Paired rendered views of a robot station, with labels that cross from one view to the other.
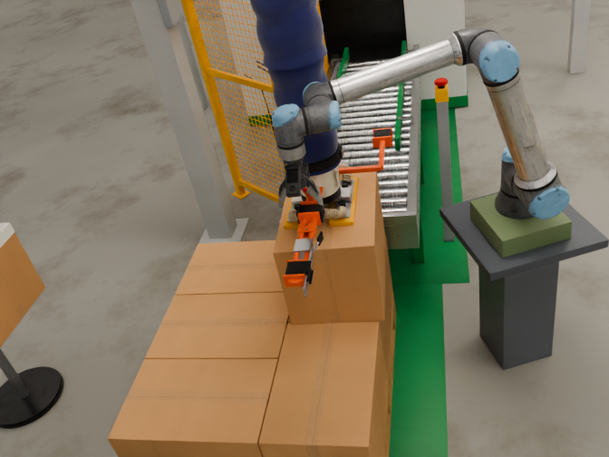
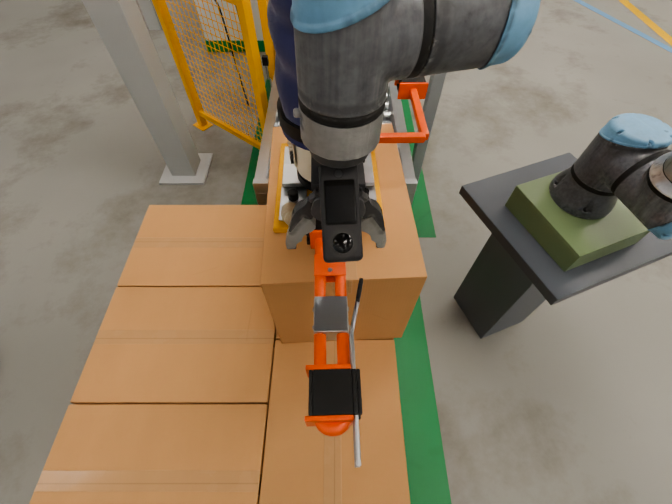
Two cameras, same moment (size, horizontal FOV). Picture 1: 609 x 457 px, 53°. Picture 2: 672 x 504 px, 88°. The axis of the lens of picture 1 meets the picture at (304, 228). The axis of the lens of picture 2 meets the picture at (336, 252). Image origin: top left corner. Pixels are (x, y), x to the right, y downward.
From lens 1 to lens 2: 1.66 m
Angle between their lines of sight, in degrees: 23
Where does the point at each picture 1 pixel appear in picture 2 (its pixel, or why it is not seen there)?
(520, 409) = (503, 385)
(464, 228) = (501, 218)
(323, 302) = not seen: hidden behind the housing
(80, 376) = (21, 349)
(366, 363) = (389, 412)
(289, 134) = (360, 72)
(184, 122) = (117, 34)
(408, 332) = not seen: hidden behind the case
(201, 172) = (152, 104)
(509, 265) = (577, 284)
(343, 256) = (373, 287)
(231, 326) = (198, 344)
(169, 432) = not seen: outside the picture
